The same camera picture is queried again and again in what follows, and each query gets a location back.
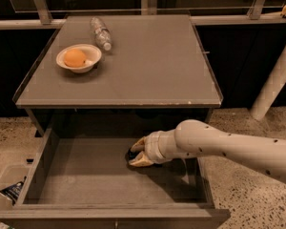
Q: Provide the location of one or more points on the clear plastic bin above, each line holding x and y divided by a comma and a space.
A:
11, 175

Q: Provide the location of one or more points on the orange fruit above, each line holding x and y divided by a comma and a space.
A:
74, 58

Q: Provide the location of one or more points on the white bowl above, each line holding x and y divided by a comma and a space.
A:
92, 53

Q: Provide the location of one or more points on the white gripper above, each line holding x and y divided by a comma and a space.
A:
153, 147

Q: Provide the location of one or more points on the clear plastic water bottle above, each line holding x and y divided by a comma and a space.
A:
102, 35

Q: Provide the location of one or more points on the blue rxbar blueberry bar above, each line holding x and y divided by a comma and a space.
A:
134, 155

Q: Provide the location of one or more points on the open grey top drawer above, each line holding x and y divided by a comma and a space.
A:
85, 182

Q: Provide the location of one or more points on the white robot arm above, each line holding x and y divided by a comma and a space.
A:
193, 138

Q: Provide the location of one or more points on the metal railing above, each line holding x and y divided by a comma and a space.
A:
33, 14

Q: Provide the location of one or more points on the blue snack packet on floor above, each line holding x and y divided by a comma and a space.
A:
13, 191

